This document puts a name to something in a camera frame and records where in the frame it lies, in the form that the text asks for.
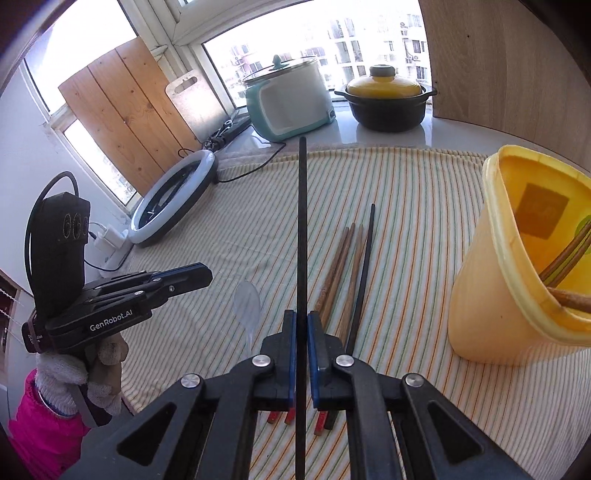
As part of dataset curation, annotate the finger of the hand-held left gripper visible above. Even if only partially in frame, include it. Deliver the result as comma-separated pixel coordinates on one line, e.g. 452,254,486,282
85,262,214,295
87,281,211,309

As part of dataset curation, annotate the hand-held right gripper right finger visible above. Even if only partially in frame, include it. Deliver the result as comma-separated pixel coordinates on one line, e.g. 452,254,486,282
307,311,532,480

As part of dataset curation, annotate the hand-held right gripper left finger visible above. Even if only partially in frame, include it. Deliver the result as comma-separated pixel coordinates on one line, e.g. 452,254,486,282
60,309,297,480

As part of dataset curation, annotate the clear plastic spoon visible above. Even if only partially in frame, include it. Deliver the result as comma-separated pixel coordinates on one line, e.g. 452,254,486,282
233,281,262,358

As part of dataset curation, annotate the black chopstick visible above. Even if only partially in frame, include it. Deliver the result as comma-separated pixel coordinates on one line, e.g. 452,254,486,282
295,136,309,480
325,204,376,432

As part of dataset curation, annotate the yellow plastic container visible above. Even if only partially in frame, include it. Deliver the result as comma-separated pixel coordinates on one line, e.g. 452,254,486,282
448,144,591,366

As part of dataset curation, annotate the green plastic spoon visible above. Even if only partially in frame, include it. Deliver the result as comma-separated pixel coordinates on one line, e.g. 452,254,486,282
540,219,591,284

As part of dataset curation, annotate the person's left forearm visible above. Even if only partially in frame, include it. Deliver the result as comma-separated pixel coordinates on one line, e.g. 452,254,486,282
7,369,90,480

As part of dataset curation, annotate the person's left hand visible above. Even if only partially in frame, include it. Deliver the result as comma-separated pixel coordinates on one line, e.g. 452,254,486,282
34,332,130,416

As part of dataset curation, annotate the white charger plug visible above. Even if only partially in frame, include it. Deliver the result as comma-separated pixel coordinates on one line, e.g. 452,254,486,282
95,224,134,259

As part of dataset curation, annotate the white cutting board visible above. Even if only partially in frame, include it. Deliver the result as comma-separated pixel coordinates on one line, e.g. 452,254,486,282
165,69,232,141

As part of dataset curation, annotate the orange-brown plank board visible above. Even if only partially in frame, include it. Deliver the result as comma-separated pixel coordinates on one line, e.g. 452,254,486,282
58,36,197,206

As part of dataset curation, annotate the striped cloth mat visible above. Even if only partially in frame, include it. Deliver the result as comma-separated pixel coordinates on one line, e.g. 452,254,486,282
117,147,591,480

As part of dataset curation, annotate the teal and white rice cooker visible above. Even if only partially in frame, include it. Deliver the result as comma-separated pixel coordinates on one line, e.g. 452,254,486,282
242,54,337,142

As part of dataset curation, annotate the black pot with yellow lid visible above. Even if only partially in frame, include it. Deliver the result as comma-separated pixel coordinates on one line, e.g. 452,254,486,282
334,65,438,133

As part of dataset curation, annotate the large light wooden board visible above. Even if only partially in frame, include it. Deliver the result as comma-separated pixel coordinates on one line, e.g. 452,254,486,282
418,0,591,176

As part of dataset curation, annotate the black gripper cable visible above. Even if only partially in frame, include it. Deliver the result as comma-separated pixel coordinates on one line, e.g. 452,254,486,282
25,172,79,296

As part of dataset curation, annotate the white ring light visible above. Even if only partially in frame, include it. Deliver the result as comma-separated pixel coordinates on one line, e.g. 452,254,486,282
127,148,220,245

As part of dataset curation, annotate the black ring light cable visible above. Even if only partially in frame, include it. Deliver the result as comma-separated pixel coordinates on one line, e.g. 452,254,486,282
179,141,287,184

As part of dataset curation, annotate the white window frame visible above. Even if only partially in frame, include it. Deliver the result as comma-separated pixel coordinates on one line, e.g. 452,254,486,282
18,0,426,208

